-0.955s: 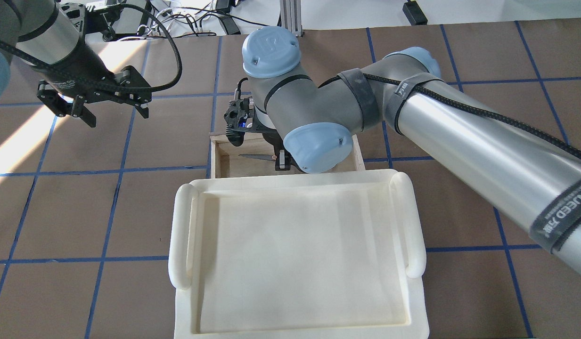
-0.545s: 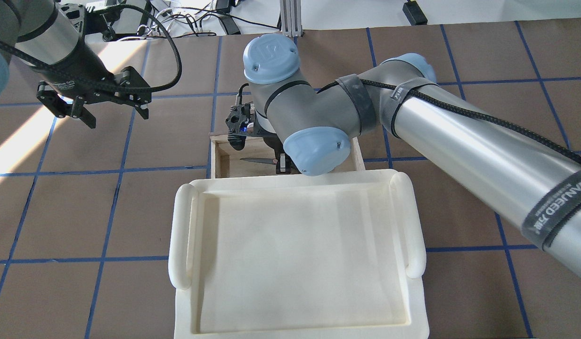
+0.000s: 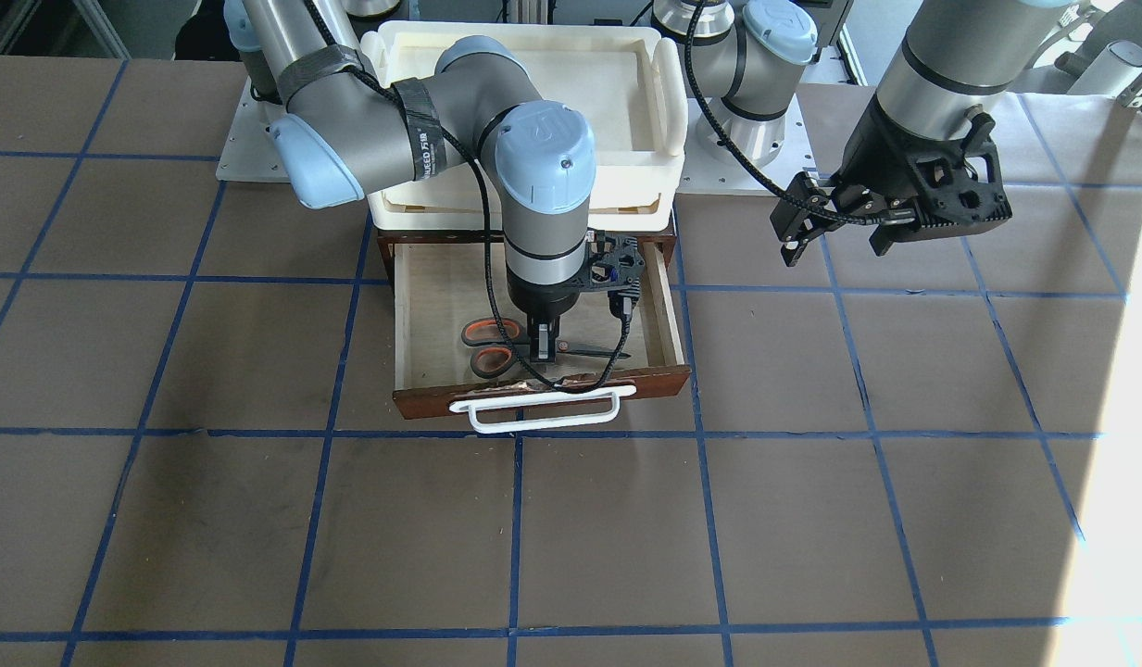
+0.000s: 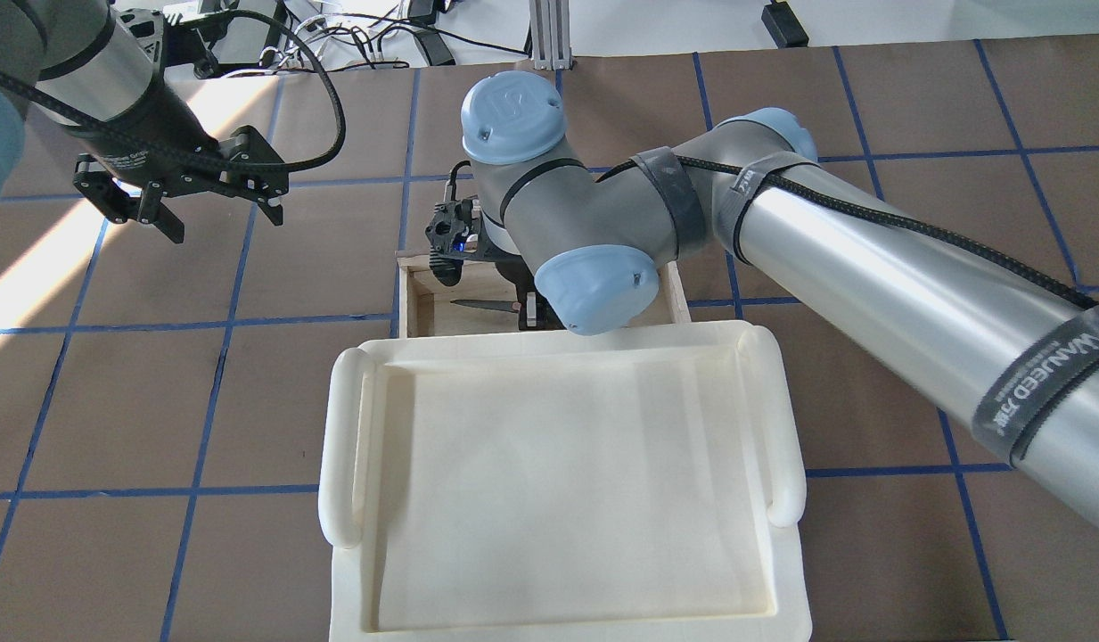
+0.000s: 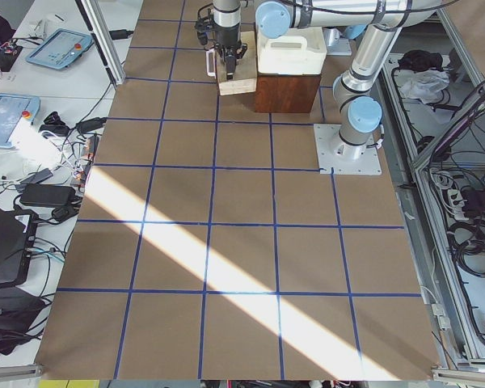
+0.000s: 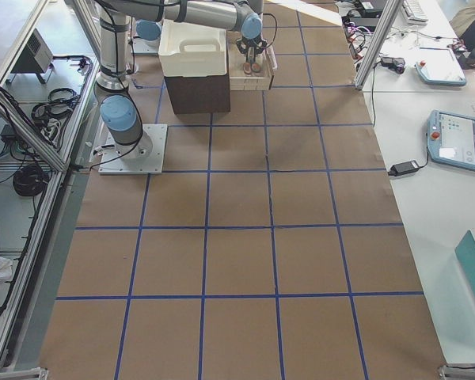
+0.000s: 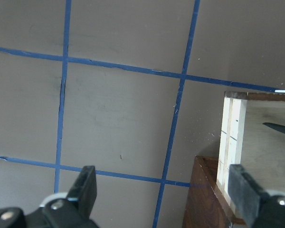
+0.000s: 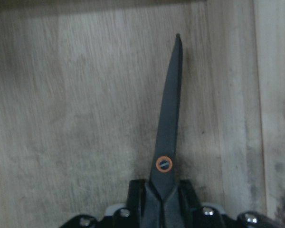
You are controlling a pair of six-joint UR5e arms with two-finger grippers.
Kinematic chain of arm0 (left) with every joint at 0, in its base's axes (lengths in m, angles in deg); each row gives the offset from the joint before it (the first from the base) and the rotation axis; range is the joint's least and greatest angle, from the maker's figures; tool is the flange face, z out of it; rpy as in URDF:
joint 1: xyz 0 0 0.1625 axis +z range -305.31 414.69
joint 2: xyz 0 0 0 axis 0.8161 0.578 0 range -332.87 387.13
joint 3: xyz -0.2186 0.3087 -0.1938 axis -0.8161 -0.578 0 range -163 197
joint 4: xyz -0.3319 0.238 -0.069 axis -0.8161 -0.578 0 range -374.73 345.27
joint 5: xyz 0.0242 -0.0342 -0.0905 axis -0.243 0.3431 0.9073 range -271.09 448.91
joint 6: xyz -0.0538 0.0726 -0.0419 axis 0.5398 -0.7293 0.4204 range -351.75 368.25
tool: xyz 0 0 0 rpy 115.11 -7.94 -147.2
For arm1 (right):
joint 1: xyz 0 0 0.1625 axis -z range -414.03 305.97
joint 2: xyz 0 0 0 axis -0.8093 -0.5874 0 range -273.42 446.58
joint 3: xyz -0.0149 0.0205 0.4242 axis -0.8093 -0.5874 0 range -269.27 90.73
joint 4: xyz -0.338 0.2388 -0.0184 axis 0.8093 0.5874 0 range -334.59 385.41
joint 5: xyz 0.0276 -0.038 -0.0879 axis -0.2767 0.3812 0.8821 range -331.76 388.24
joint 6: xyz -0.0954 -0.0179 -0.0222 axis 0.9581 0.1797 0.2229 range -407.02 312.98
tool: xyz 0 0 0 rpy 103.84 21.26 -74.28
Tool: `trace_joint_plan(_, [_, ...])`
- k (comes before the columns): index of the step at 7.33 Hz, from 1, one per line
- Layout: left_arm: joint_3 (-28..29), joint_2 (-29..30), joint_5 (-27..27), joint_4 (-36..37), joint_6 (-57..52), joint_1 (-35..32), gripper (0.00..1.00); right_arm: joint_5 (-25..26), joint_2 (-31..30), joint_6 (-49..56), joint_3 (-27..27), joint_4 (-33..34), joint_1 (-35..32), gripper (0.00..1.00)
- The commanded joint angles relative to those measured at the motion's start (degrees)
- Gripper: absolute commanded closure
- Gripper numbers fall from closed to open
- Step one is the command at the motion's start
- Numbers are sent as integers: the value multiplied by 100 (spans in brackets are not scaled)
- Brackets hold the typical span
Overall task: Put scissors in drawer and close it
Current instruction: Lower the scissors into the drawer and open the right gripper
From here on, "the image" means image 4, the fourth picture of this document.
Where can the white plastic tray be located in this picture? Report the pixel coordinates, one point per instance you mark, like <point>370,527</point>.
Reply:
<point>642,485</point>

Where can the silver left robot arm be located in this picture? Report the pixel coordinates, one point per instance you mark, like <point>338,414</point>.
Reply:
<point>147,145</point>

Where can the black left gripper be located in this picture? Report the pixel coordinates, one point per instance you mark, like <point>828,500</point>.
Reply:
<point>142,127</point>

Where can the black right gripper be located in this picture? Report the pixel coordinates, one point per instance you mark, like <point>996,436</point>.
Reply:
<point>535,309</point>

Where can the aluminium frame post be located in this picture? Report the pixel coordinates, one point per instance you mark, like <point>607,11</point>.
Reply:
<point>549,35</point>

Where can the grey orange scissors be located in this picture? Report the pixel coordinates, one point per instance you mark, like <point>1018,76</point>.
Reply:
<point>502,305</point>

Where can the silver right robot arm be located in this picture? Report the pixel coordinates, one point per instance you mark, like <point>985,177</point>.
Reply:
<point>1010,351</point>

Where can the black power adapter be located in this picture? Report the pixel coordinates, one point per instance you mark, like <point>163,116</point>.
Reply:
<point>783,25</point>

